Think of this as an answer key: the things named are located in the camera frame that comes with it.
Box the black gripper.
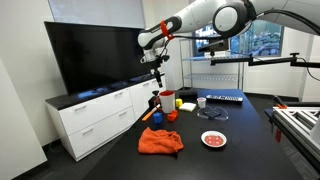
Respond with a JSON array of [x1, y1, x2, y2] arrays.
[[151, 54, 171, 89]]

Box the black clamp with knob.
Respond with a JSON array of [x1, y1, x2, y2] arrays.
[[148, 89, 162, 110]]

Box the white cabinet black top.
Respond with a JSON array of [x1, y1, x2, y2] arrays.
[[45, 73, 167, 163]]

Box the black orange bar clamp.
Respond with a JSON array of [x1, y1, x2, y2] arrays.
[[273, 94, 288, 110]]

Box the white cup red inside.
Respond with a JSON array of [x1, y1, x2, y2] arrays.
[[159, 90, 176, 114]]

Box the black rectangular box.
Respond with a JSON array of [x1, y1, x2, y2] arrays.
[[175, 88, 199, 99]]

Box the blue block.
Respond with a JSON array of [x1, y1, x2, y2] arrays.
[[152, 111, 164, 125]]

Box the orange block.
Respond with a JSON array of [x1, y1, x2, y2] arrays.
[[166, 109, 179, 123]]

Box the white coffee pod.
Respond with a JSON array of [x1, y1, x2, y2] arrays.
[[196, 97, 207, 109]]

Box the large black television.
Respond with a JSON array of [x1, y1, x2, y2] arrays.
[[44, 21, 151, 97]]

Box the orange cloth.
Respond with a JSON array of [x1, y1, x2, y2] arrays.
[[137, 126, 185, 155]]

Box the clear safety glasses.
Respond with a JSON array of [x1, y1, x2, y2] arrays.
[[196, 105, 230, 121]]

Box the black remote keyboard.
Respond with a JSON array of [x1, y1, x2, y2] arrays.
[[205, 94, 244, 103]]

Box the black square device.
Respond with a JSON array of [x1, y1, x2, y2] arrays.
[[208, 37, 231, 53]]

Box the small white red plate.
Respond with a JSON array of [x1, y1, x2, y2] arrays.
[[200, 129, 228, 148]]

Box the window with outdoor view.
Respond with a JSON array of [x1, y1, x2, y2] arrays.
[[193, 19, 284, 58]]

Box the red tag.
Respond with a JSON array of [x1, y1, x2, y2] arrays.
[[274, 129, 282, 144]]

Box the red cable strap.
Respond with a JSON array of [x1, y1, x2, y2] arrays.
[[160, 20, 175, 41]]

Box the black stereo camera bar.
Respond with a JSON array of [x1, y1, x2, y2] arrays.
[[198, 39, 225, 53]]

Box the metal wire shelf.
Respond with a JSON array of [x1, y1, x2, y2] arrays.
[[179, 38, 246, 91]]

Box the frosted wall panel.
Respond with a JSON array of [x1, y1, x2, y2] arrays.
[[48, 0, 147, 30]]

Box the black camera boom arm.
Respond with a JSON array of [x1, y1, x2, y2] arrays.
[[210, 52, 320, 69]]

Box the aluminium frame rails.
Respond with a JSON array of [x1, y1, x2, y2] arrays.
[[271, 105, 320, 166]]

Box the black boom cable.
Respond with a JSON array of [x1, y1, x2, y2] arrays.
[[297, 57, 320, 83]]

